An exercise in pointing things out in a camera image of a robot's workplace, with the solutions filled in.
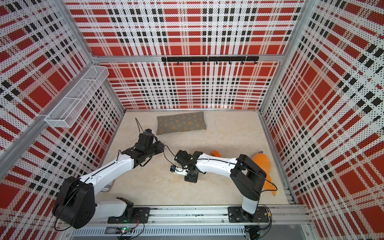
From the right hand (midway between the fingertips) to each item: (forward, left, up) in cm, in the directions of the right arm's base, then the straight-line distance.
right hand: (194, 173), depth 85 cm
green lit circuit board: (-27, +33, -1) cm, 42 cm away
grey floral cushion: (+38, +11, +1) cm, 39 cm away
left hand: (+15, +19, +7) cm, 25 cm away
